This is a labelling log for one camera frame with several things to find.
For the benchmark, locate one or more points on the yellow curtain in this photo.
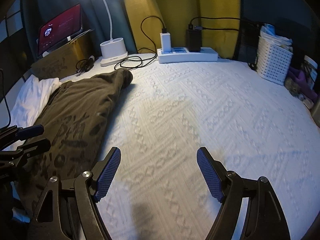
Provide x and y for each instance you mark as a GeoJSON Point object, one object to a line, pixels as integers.
{"type": "Point", "coordinates": [175, 5]}

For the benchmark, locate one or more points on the white charger adapter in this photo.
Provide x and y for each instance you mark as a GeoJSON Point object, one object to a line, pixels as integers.
{"type": "Point", "coordinates": [165, 41]}

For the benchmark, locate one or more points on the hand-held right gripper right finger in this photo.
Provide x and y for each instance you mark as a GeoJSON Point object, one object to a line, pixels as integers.
{"type": "Point", "coordinates": [210, 175]}

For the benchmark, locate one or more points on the black charger adapter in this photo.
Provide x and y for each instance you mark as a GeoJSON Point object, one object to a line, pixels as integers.
{"type": "Point", "coordinates": [193, 40]}

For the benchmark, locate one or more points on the white quilted mattress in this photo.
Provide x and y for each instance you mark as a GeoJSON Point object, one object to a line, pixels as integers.
{"type": "Point", "coordinates": [187, 117]}

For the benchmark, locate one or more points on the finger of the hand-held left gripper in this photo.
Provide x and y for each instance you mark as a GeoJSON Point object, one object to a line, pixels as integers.
{"type": "Point", "coordinates": [37, 145]}
{"type": "Point", "coordinates": [32, 130]}

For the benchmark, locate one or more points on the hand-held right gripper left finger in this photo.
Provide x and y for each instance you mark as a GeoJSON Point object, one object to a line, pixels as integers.
{"type": "Point", "coordinates": [107, 172]}

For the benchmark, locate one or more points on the dark teal curtain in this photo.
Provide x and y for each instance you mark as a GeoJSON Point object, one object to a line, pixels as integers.
{"type": "Point", "coordinates": [95, 12]}

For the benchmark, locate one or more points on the brown cardboard box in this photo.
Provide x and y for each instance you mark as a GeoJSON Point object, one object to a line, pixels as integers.
{"type": "Point", "coordinates": [57, 65]}

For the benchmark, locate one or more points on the white desk lamp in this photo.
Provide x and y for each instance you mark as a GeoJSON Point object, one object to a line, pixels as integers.
{"type": "Point", "coordinates": [113, 51]}

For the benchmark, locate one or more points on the olive brown t-shirt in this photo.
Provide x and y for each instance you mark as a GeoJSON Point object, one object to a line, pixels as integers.
{"type": "Point", "coordinates": [75, 120]}

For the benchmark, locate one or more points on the white cloth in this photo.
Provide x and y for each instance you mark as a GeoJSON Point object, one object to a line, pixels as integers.
{"type": "Point", "coordinates": [32, 92]}

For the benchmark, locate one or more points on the purple cloth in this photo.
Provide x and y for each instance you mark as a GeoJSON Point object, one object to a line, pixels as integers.
{"type": "Point", "coordinates": [300, 77]}

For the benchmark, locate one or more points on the white tissue packs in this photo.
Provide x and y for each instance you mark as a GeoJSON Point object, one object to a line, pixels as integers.
{"type": "Point", "coordinates": [272, 38]}

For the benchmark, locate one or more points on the black flat panel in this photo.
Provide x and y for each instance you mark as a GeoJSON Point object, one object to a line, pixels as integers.
{"type": "Point", "coordinates": [246, 40]}

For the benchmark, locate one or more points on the white power strip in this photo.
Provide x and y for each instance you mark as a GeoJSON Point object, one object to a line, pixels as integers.
{"type": "Point", "coordinates": [187, 56]}

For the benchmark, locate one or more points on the white woven basket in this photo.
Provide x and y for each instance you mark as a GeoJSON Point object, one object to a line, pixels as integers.
{"type": "Point", "coordinates": [273, 60]}

